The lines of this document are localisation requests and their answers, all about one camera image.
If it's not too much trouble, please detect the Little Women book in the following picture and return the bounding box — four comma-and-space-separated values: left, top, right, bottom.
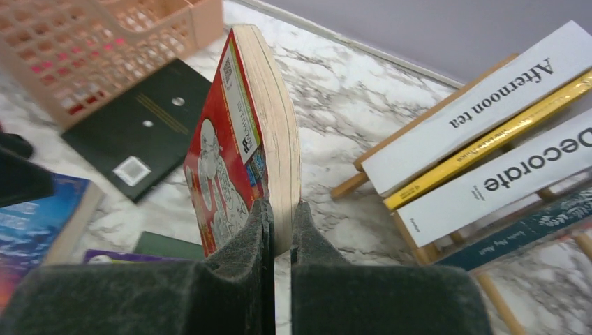
436, 187, 591, 271

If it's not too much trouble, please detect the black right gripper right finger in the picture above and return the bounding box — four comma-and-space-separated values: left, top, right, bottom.
290, 202, 492, 335

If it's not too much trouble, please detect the yellow Little Prince book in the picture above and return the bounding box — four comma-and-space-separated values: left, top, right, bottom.
383, 71, 591, 211

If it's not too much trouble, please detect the purple comic paperback book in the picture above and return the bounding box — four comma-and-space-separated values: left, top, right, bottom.
82, 249, 182, 264

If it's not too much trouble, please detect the brown Decorate Furniture book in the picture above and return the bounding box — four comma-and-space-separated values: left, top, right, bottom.
395, 110, 591, 247

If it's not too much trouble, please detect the wooden book rack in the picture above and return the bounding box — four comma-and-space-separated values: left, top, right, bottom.
330, 52, 592, 335

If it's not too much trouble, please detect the peach plastic file organizer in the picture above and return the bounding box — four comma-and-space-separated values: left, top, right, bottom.
1, 1, 224, 128

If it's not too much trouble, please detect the white Afternoon Tea book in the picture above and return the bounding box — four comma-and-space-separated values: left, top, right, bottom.
362, 21, 591, 196

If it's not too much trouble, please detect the red comic paperback book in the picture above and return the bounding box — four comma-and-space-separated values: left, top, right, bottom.
184, 24, 301, 255

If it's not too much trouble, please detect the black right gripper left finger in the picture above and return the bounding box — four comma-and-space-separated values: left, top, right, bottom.
1, 200, 275, 334

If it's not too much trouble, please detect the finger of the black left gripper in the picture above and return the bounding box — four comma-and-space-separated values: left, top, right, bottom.
1, 149, 54, 207

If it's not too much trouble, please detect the black hardcover book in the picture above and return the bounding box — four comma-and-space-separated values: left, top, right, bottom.
61, 59, 211, 203

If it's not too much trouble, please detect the blue Jane Eyre book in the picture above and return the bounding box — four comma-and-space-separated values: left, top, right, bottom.
1, 173, 105, 310

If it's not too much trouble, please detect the dark green thin book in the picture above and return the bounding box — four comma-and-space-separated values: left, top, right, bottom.
133, 231, 205, 260

